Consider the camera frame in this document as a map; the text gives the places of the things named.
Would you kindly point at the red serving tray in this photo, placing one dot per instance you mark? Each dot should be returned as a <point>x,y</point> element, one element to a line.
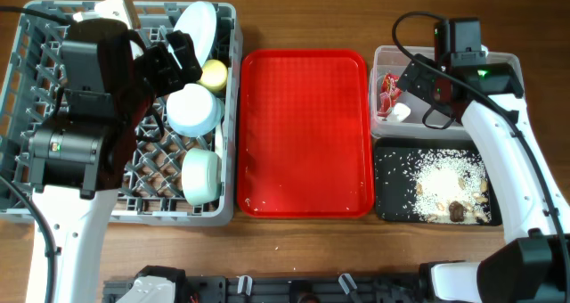
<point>304,131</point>

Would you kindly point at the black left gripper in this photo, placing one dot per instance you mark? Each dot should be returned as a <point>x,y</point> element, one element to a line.
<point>171,78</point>

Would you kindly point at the black waste tray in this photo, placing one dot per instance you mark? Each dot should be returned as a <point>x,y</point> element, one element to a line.
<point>392,182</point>

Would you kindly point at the white tissue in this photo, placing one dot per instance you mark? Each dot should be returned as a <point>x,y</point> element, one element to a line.
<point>398,113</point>

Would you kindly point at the light blue bowl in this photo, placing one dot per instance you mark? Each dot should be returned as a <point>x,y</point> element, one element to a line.
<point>194,111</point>

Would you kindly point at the green bowl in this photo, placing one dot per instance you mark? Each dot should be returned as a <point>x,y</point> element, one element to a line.
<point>201,176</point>

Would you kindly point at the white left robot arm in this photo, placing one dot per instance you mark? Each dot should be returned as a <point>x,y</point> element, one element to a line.
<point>79,153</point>

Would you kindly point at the grey dishwasher rack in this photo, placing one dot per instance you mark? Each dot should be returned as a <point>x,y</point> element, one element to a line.
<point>151,192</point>

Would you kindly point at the yellow plastic cup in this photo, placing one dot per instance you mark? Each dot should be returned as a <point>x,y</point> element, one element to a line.
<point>214,76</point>

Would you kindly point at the white plastic spoon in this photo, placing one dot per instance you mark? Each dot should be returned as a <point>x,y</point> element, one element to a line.
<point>219,141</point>

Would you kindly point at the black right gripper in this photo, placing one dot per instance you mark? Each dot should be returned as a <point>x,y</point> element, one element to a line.
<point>416,86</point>

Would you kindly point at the rice and food scraps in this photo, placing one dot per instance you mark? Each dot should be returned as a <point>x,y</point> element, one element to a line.
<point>450,187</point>

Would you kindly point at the light blue plate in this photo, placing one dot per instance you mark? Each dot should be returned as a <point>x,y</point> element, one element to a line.
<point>199,21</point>

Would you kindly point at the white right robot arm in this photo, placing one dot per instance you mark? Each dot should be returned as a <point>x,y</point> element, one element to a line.
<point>488,100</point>

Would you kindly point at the red snack wrapper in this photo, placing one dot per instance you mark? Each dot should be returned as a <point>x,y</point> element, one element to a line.
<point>388,94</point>

